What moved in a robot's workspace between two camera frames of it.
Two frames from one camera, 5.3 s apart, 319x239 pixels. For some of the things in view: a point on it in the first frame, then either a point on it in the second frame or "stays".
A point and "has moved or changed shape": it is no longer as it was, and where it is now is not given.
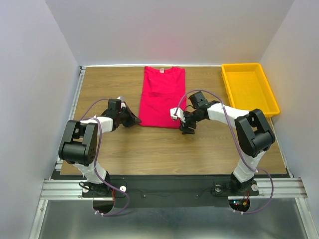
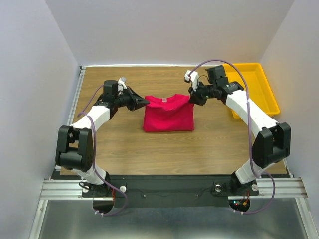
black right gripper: x=184 y=127 → x=195 y=97
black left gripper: x=133 y=119 → x=136 y=101
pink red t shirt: x=163 y=89 has moved or changed shape
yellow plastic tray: x=247 y=88 stays
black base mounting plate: x=172 y=191 stays
